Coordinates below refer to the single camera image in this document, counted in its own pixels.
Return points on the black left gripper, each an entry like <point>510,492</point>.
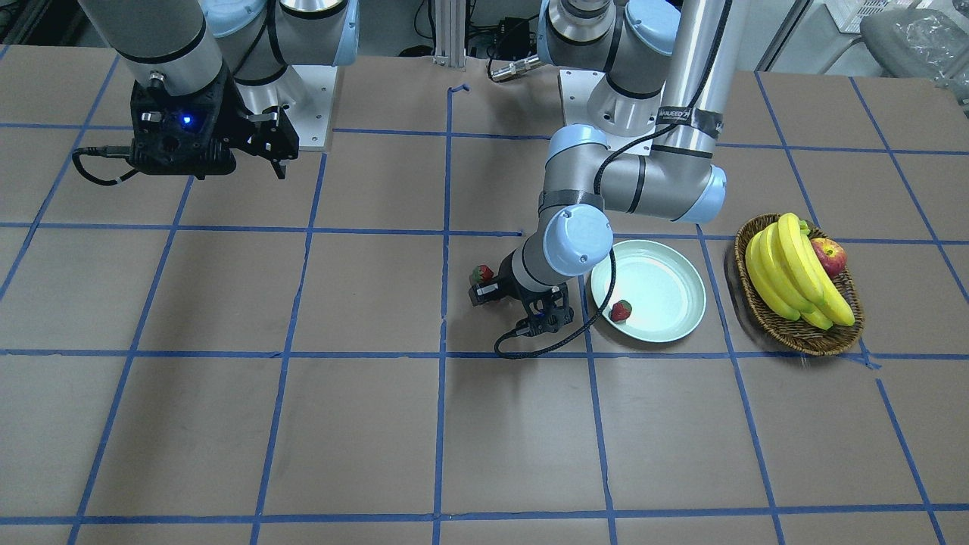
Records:
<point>506,288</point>

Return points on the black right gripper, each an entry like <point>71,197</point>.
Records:
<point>241,127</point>

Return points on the red strawberry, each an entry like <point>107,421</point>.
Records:
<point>481,274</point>
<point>621,311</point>

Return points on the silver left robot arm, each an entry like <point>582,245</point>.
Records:
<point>648,150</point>

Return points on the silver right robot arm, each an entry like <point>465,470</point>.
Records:
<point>213,77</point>

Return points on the light green plate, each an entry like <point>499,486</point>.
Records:
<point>665,289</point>

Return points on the yellow banana bunch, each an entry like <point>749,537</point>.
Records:
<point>785,273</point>

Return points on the wicker basket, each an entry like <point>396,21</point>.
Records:
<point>797,336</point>

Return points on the red apple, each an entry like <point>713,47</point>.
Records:
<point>832,257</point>

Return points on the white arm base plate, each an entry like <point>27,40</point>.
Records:
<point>311,111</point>

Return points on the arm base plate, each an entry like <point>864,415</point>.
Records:
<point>587,98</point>

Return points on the aluminium frame post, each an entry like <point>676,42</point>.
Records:
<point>449,19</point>

